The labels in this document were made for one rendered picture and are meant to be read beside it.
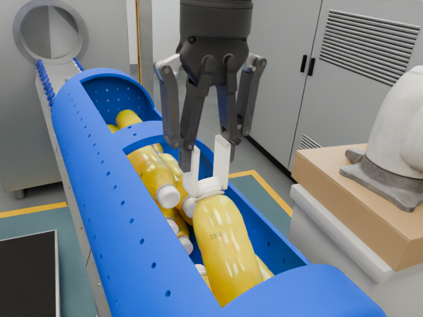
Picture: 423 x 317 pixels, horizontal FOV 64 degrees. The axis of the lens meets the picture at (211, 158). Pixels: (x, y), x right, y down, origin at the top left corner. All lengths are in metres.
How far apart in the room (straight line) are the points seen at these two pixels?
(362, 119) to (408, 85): 1.40
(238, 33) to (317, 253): 0.69
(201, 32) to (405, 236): 0.55
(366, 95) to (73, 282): 1.91
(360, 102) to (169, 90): 1.88
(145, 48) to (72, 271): 1.25
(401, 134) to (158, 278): 0.57
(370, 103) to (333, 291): 1.82
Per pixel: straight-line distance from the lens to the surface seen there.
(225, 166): 0.44
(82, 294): 1.98
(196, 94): 0.38
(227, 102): 0.40
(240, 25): 0.36
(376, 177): 0.84
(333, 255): 0.89
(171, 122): 0.38
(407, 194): 0.84
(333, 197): 0.85
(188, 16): 0.36
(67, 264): 2.14
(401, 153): 0.80
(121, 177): 0.54
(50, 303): 1.79
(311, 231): 0.94
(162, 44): 5.52
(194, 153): 0.40
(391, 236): 0.76
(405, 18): 2.02
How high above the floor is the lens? 1.49
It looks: 29 degrees down
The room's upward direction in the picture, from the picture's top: 4 degrees clockwise
